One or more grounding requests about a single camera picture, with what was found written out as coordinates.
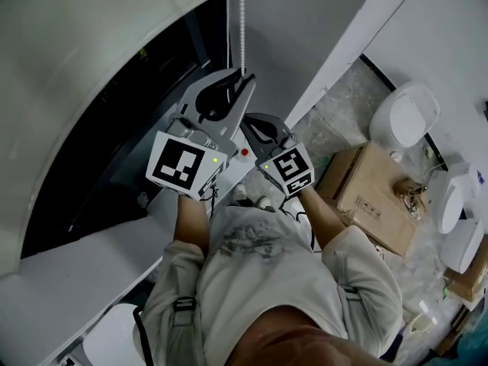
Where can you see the person's white shoe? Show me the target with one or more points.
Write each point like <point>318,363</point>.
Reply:
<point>240,192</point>
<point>264,202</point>

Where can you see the clear bottle with red cap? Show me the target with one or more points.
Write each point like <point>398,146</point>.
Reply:
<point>244,153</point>

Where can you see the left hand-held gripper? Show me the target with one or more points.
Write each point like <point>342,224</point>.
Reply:
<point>179,164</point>

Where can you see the person's left white shoe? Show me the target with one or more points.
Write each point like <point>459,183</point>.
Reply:
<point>240,192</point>

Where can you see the black wall fixture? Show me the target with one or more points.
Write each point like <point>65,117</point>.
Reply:
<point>485,111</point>

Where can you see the small grey window latch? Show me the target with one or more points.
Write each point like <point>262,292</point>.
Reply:
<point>142,200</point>

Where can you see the large brown cardboard box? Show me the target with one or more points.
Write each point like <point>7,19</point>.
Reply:
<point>370,196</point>

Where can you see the cream plastic part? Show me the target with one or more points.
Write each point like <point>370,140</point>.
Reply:
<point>422,323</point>

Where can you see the small brown cardboard box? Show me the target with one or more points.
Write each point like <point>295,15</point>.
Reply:
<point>470,280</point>

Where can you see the person's face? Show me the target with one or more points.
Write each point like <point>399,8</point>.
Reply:
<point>305,341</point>

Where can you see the white plastic seat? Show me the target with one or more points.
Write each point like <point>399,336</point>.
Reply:
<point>110,338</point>

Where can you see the blue disposable head cover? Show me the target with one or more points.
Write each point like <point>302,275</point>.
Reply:
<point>474,349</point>

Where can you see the plain white toilet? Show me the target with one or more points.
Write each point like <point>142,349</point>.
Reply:
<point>461,248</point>

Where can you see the white toilet lids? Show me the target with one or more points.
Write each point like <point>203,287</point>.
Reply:
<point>451,204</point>

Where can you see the person's right white shoe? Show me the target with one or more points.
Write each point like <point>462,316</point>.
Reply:
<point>264,202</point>

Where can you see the white roller blind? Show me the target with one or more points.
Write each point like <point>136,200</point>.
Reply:
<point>76,52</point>

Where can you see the person's left forearm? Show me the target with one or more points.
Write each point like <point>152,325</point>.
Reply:
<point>190,227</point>

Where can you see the bronze faucet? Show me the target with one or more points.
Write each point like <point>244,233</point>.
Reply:
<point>409,196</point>

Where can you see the white window sill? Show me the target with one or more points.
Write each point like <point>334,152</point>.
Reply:
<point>95,265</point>

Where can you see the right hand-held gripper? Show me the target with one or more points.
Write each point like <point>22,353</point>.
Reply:
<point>289,170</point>

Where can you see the green leafy plant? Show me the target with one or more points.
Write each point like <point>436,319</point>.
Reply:
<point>143,53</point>

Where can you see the person's right forearm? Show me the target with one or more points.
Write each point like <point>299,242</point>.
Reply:
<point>324,219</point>

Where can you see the dark window frame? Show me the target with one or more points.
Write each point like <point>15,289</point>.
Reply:
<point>114,147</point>

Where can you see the white toilet with round lid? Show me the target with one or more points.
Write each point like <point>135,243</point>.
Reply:
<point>408,116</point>

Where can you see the person's beige printed shirt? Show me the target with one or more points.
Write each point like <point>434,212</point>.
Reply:
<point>267,273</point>

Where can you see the small white round cap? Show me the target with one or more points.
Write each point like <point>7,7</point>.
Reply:
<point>396,157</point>

